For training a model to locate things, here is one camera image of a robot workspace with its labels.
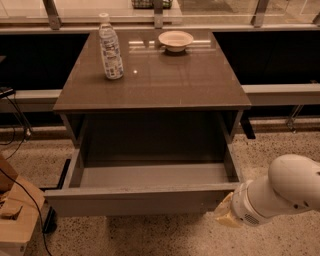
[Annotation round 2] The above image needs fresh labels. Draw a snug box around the clear plastic water bottle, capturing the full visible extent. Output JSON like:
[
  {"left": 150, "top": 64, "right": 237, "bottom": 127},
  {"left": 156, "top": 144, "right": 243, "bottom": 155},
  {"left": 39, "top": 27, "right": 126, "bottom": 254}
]
[{"left": 99, "top": 13, "right": 124, "bottom": 80}]

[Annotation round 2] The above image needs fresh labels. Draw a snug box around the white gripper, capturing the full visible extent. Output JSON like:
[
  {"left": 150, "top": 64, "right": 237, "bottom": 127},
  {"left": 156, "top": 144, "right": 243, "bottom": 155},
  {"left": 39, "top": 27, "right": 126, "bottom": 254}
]
[{"left": 213, "top": 180, "right": 269, "bottom": 228}]

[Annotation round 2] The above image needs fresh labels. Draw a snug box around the metal railing post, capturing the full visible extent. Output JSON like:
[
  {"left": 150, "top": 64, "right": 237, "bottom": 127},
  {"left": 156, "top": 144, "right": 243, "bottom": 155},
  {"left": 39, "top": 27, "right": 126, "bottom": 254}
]
[
  {"left": 251, "top": 0, "right": 270, "bottom": 28},
  {"left": 153, "top": 0, "right": 163, "bottom": 29},
  {"left": 42, "top": 0, "right": 62, "bottom": 30}
]

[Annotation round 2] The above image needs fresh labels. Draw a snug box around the green basket behind glass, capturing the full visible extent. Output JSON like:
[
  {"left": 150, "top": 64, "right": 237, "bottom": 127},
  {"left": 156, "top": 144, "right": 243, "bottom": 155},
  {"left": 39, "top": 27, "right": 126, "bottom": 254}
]
[{"left": 131, "top": 0, "right": 173, "bottom": 9}]

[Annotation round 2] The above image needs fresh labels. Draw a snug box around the white shallow bowl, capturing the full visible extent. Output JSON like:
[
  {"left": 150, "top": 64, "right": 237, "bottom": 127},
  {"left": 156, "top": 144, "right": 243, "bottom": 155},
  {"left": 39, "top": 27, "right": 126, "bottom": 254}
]
[{"left": 158, "top": 31, "right": 194, "bottom": 52}]

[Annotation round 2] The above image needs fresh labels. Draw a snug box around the metal railing post left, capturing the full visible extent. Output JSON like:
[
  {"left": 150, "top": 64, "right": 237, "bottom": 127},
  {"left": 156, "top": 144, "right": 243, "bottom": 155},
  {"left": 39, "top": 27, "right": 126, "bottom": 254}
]
[{"left": 42, "top": 0, "right": 62, "bottom": 30}]

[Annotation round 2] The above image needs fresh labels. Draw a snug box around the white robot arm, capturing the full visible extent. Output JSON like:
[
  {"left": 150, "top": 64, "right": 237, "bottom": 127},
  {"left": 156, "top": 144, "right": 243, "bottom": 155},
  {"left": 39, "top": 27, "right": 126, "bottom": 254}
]
[{"left": 214, "top": 154, "right": 320, "bottom": 228}]

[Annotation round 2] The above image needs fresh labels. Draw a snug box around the cardboard box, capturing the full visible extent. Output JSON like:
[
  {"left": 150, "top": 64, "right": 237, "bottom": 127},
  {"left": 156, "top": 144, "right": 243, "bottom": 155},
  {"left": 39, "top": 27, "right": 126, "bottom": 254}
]
[{"left": 0, "top": 156, "right": 44, "bottom": 256}]

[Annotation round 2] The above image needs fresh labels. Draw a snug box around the metal railing post right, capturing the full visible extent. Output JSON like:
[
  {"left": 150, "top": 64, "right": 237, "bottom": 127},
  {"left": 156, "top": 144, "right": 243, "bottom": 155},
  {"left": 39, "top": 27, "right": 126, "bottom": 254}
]
[{"left": 251, "top": 0, "right": 270, "bottom": 28}]

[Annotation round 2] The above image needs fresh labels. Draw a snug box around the black cable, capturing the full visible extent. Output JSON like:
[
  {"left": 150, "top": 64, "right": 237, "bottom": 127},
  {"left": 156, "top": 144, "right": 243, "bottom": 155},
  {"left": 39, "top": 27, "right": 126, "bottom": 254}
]
[{"left": 0, "top": 168, "right": 53, "bottom": 256}]

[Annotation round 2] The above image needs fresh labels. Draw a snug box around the grey top drawer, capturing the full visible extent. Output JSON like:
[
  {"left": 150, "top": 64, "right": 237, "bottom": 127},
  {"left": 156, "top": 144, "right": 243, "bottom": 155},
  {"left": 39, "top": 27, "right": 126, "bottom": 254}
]
[{"left": 44, "top": 113, "right": 244, "bottom": 218}]

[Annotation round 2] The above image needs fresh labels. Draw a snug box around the metal railing post middle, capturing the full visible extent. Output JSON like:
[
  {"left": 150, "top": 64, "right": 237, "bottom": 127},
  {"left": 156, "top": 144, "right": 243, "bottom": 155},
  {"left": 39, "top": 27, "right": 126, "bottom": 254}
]
[{"left": 153, "top": 0, "right": 163, "bottom": 29}]

